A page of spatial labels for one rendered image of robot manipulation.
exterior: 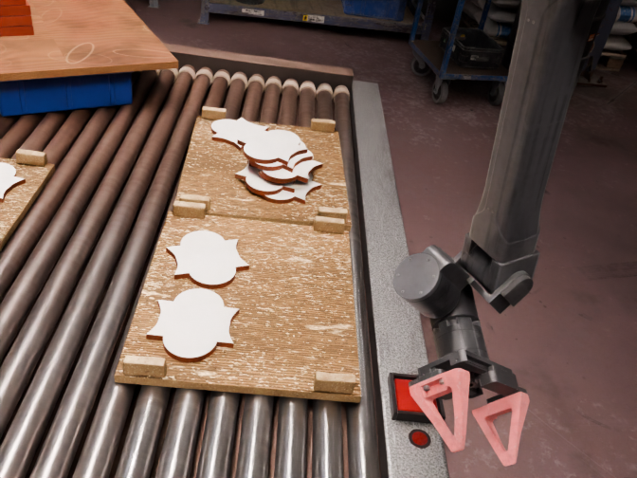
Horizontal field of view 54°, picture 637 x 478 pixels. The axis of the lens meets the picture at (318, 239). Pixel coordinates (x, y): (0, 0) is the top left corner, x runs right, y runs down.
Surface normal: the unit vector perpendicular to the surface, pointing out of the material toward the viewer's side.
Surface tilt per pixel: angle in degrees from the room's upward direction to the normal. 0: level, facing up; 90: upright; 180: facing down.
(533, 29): 97
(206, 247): 0
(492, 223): 97
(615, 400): 0
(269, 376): 0
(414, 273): 47
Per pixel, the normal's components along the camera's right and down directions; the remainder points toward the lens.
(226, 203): 0.14, -0.79
